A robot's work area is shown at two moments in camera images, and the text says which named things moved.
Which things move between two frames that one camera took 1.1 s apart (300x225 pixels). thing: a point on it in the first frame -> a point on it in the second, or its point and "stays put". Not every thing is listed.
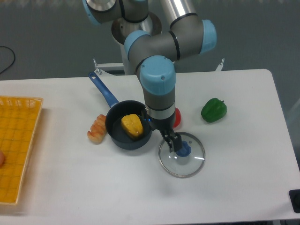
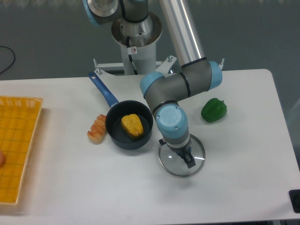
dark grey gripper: (166, 125) -> (188, 157)
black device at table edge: (294, 196) stays put
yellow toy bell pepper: (132, 124) stays put
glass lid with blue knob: (184, 163) stays put
